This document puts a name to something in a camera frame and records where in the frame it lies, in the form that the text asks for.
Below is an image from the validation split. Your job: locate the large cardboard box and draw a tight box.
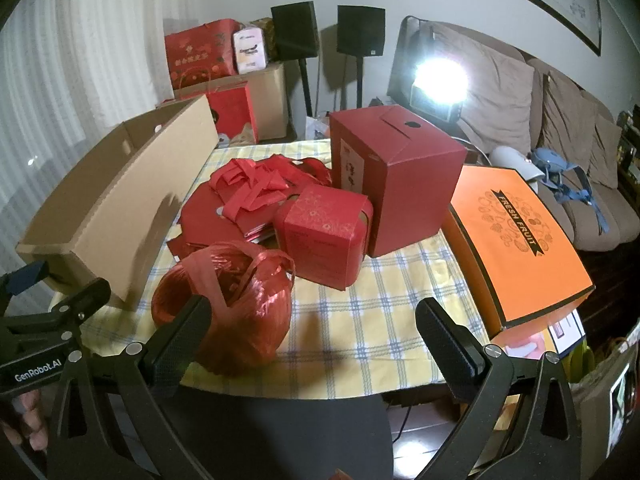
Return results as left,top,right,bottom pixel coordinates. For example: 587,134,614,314
15,94,221,311

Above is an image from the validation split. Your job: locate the white curtain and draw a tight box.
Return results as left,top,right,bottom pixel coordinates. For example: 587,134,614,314
0,0,211,286

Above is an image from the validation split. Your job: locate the white plastic appliance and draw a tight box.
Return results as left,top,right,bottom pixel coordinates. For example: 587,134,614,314
490,146,543,193

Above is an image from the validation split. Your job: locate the large red gift bag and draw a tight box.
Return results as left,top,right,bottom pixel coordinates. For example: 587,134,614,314
165,19,242,92

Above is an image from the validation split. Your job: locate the gold patterned bag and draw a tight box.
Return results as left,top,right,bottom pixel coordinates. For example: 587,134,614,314
250,16,278,61

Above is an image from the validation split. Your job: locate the white printed box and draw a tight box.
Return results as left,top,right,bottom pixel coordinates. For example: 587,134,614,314
500,310,587,361

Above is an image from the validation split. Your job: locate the orange fruit box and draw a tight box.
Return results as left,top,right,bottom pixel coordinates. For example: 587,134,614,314
442,164,597,339

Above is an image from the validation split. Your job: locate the black speaker on stand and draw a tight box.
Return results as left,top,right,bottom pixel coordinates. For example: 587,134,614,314
271,2,319,118
336,5,386,111

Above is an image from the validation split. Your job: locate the person's left hand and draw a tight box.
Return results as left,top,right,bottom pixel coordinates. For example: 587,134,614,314
0,390,51,456

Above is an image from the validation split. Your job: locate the large red gift box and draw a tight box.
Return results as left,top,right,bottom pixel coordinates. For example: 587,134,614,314
328,105,468,259

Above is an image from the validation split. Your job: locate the dark cluttered shelf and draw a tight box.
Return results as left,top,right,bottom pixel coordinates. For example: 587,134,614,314
617,110,640,196

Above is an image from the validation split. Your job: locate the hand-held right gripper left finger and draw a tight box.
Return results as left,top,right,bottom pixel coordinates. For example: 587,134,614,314
35,294,213,480

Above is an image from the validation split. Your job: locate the brown printed carton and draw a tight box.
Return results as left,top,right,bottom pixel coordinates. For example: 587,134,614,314
570,355,637,457

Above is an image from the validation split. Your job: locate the closed brown cardboard box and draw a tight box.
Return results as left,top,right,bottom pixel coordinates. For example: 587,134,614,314
172,62,290,142

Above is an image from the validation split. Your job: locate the red plastic bag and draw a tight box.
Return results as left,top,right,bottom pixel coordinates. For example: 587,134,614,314
151,240,298,378

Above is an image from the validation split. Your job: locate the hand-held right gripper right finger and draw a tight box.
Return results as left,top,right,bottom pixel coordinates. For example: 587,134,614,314
415,297,597,480

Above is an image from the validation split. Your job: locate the brown sofa cushion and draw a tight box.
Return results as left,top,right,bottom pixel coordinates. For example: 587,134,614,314
542,72,598,173
435,25,536,161
587,115,623,191

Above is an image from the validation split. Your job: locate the blue strapped bag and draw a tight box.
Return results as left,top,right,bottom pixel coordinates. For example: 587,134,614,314
530,147,613,236

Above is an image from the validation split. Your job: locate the red packet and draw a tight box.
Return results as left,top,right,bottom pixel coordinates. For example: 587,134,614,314
165,156,333,263

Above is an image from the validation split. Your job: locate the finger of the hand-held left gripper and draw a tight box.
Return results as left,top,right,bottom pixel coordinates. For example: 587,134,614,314
0,278,112,361
0,259,51,312

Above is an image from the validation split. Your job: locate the yellow checkered tablecloth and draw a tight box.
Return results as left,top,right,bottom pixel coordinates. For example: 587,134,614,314
80,139,501,401

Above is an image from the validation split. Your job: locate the bright lamp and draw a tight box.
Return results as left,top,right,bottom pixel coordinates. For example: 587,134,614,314
407,52,473,123

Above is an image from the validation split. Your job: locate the small red patterned gift box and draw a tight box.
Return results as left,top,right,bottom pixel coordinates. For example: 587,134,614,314
272,183,375,292

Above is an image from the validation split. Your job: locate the red box below cabinet top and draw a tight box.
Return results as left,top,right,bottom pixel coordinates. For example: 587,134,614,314
206,82,258,147

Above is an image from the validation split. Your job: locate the brown sofa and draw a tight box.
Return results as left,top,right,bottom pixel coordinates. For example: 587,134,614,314
430,22,640,253

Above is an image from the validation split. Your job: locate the clear plastic bag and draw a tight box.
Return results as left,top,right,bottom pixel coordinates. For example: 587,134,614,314
305,115,332,142

